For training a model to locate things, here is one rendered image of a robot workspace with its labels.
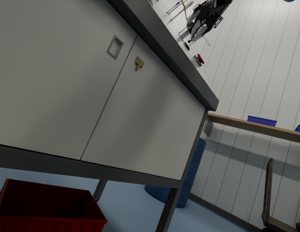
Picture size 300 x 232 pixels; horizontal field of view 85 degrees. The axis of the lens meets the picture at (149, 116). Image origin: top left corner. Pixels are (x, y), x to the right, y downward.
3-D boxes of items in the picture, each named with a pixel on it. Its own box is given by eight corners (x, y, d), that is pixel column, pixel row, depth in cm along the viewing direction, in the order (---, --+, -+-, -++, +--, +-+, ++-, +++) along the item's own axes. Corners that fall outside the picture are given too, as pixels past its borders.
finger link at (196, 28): (194, 42, 83) (207, 25, 78) (190, 41, 79) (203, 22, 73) (190, 38, 84) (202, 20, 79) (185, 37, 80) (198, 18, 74)
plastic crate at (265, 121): (273, 133, 208) (274, 125, 210) (275, 128, 191) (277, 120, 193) (245, 126, 225) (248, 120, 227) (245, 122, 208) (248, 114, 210)
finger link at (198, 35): (198, 46, 83) (212, 29, 77) (194, 45, 78) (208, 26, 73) (194, 42, 83) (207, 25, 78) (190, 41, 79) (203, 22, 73)
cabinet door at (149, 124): (181, 181, 81) (207, 108, 87) (81, 161, 42) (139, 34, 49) (177, 178, 82) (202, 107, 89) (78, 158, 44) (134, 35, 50)
